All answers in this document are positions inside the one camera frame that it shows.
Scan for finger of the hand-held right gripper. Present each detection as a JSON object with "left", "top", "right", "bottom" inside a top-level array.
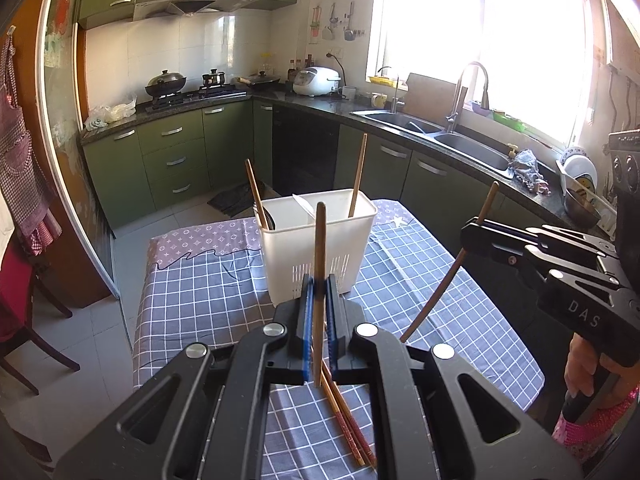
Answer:
[
  {"left": 460, "top": 217, "right": 626, "bottom": 301},
  {"left": 482, "top": 220, "right": 618, "bottom": 261}
]

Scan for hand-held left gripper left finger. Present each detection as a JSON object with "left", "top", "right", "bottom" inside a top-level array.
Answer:
[{"left": 52, "top": 272, "right": 316, "bottom": 480}]

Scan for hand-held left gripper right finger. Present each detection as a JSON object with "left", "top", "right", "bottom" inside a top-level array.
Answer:
[{"left": 325, "top": 274, "right": 583, "bottom": 480}]

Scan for red patterned wooden chopstick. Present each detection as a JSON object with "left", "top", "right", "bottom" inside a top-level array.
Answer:
[
  {"left": 320, "top": 375, "right": 365, "bottom": 467},
  {"left": 320, "top": 322, "right": 378, "bottom": 468}
]

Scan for white plastic utensil holder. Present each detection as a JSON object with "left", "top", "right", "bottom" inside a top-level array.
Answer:
[{"left": 254, "top": 187, "right": 379, "bottom": 308}]

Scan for person's right forearm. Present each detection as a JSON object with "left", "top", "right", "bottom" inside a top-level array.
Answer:
[{"left": 552, "top": 392, "right": 640, "bottom": 463}]

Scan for person's right hand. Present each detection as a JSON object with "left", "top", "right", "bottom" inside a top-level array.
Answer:
[{"left": 564, "top": 334, "right": 640, "bottom": 408}]

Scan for dish rack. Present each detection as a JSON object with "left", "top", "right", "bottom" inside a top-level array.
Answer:
[{"left": 556, "top": 146, "right": 618, "bottom": 231}]

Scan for white plate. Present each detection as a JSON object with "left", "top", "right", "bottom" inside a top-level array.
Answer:
[{"left": 560, "top": 146, "right": 598, "bottom": 193}]

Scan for crumpled rag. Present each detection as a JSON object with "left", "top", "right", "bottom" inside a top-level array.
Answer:
[{"left": 507, "top": 149, "right": 551, "bottom": 195}]

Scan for steel double sink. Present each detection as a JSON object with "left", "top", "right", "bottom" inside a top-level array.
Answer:
[{"left": 350, "top": 110, "right": 516, "bottom": 178}]

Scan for blue checkered tablecloth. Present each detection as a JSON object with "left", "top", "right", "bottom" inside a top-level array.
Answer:
[{"left": 132, "top": 199, "right": 546, "bottom": 480}]

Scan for green plastic container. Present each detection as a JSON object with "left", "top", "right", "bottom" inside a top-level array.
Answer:
[{"left": 492, "top": 108, "right": 528, "bottom": 133}]

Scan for dark floor mat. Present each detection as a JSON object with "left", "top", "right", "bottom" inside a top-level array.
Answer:
[{"left": 207, "top": 182, "right": 276, "bottom": 218}]

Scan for tall steel faucet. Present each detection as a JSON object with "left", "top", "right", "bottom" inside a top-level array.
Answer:
[{"left": 446, "top": 61, "right": 490, "bottom": 133}]

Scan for wooden cutting board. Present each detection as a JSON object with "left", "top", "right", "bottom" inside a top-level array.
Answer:
[{"left": 404, "top": 72, "right": 468, "bottom": 116}]

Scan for kitchen window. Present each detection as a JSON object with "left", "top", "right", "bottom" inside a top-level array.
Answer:
[{"left": 365, "top": 0, "right": 608, "bottom": 151}]

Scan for green base cabinets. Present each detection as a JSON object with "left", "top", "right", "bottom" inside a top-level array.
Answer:
[{"left": 80, "top": 97, "right": 616, "bottom": 341}]

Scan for white rice cooker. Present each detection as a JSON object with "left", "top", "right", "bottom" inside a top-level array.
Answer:
[{"left": 292, "top": 66, "right": 342, "bottom": 97}]

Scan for black frying pan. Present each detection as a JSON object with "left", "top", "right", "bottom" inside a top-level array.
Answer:
[{"left": 235, "top": 71, "right": 282, "bottom": 88}]

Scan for gas stove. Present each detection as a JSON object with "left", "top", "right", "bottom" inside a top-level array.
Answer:
[{"left": 145, "top": 85, "right": 248, "bottom": 111}]

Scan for condiment bottles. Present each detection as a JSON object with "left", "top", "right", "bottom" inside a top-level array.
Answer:
[{"left": 287, "top": 54, "right": 313, "bottom": 81}]

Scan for wooden chair with red cushion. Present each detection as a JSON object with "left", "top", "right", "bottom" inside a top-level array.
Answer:
[{"left": 0, "top": 245, "right": 81, "bottom": 396}]

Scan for black wok with lid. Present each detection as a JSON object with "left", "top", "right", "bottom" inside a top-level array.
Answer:
[{"left": 145, "top": 70, "right": 188, "bottom": 98}]

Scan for white plastic bag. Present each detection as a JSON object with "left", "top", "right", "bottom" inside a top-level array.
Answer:
[{"left": 84, "top": 94, "right": 138, "bottom": 132}]

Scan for sliding glass door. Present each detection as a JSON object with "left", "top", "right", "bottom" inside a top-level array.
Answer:
[{"left": 37, "top": 0, "right": 121, "bottom": 301}]

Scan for checkered apron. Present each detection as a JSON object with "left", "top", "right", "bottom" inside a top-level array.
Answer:
[{"left": 0, "top": 35, "right": 63, "bottom": 256}]

